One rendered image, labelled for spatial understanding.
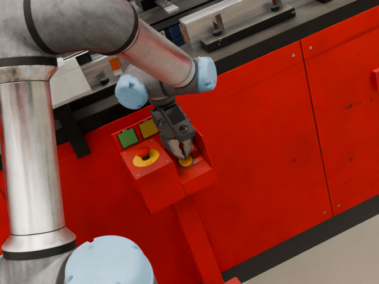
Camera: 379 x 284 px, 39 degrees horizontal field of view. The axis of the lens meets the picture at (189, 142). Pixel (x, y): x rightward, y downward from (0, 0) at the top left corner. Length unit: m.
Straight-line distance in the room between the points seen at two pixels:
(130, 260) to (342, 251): 1.38
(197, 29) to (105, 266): 0.99
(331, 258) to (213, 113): 0.76
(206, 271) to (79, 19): 1.05
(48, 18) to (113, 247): 0.35
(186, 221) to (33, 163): 0.75
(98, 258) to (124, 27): 0.35
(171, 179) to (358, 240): 0.96
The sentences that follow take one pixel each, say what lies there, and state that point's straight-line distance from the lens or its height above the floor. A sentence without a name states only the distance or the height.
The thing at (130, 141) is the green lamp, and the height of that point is 0.80.
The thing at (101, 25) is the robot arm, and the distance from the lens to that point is 0.81.
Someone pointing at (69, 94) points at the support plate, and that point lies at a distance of 1.35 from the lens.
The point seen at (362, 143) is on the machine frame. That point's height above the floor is 0.36.
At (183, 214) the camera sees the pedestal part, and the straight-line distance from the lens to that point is 1.50.
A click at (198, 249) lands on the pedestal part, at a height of 0.43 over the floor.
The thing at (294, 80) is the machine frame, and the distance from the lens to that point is 1.69.
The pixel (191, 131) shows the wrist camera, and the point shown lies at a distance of 1.28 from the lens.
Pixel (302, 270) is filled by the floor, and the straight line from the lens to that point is 2.04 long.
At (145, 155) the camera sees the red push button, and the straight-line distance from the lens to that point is 1.37.
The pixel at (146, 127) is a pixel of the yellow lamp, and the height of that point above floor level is 0.82.
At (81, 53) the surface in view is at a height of 1.00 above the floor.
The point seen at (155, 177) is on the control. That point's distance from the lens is 1.34.
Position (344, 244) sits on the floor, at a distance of 2.10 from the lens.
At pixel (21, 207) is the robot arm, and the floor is 1.08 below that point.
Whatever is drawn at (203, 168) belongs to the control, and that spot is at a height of 0.71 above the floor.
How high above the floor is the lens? 1.51
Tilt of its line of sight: 32 degrees down
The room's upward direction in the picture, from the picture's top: 19 degrees counter-clockwise
